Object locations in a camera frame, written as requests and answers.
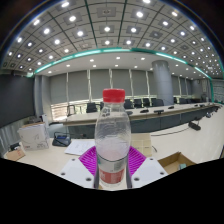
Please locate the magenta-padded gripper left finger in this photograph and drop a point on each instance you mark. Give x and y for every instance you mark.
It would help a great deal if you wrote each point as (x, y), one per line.
(87, 163)

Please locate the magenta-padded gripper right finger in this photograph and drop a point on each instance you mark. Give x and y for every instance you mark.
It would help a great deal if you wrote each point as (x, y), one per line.
(136, 161)

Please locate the clear red-capped water bottle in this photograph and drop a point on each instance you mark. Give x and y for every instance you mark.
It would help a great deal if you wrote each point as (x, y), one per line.
(112, 146)

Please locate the open red-edged cardboard box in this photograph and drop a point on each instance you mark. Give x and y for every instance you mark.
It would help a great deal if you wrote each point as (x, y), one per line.
(166, 165)

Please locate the black bag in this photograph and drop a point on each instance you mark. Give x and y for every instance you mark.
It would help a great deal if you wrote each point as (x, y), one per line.
(61, 140)

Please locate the long curved conference desk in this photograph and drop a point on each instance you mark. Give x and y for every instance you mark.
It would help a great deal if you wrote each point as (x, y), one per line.
(150, 123)

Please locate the small teal block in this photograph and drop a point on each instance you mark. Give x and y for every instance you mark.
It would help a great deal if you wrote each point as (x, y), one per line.
(182, 165)

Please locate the black desk microphones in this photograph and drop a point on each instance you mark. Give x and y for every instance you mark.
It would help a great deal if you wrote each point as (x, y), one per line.
(158, 111)

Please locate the black office chairs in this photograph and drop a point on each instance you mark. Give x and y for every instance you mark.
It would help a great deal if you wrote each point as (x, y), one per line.
(91, 107)

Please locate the white printed carton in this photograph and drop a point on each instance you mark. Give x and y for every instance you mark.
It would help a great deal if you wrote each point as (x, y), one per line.
(33, 136)

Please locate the black tabletop microphone unit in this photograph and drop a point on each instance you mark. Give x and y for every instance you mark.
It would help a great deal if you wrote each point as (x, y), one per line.
(194, 125)

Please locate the flat brown cardboard carton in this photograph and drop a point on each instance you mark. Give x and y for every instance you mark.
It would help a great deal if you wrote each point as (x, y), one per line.
(15, 154)

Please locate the black flat device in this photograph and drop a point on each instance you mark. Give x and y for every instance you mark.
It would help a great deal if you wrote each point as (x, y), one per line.
(14, 146)

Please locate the round ceiling lights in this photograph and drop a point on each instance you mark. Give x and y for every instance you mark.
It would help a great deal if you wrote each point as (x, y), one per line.
(80, 33)

